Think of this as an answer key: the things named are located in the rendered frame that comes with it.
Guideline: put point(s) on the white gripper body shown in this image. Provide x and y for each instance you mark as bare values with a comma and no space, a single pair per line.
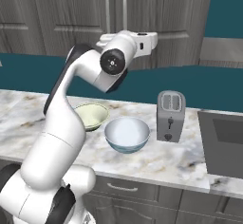
103,40

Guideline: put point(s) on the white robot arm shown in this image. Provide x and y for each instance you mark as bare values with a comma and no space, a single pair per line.
60,139

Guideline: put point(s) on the grey wood cabinet door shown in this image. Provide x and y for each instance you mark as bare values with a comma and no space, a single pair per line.
177,12
76,9
15,15

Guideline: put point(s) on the pale green bowl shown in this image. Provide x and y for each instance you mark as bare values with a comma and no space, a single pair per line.
91,115

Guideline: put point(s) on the light blue bowl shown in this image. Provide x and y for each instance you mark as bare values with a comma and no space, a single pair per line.
127,134

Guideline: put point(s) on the grey toaster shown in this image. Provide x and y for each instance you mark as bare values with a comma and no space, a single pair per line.
171,120

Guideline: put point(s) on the grey range hood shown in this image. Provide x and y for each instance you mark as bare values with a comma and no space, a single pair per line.
223,52

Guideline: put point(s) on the grey drawer front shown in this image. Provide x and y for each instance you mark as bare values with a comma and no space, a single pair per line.
145,186
205,204

